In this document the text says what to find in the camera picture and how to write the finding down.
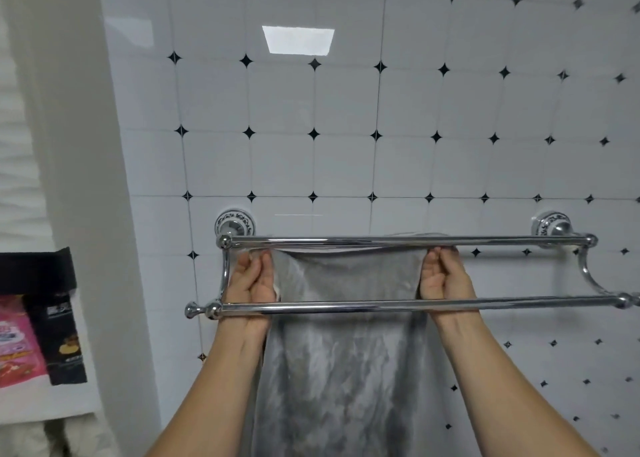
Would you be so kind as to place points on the person's right thumb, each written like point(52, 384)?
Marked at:
point(428, 274)

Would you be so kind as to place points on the person's left hand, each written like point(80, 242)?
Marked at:
point(245, 286)

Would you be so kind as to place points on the person's right forearm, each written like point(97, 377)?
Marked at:
point(500, 386)

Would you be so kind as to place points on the person's left thumb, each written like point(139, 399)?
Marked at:
point(266, 276)

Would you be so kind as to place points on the person's left forearm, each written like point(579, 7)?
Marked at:
point(220, 386)

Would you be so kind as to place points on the person's right hand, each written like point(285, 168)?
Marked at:
point(447, 284)

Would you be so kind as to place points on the chrome double towel rack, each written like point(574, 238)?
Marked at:
point(500, 302)

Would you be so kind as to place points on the pink packet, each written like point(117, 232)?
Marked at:
point(20, 341)

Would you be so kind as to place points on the grey towel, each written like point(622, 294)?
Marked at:
point(345, 361)

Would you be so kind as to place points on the black box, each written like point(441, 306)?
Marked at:
point(35, 271)

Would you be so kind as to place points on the black packet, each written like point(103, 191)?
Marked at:
point(62, 341)

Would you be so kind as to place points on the white shelf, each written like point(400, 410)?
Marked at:
point(45, 401)

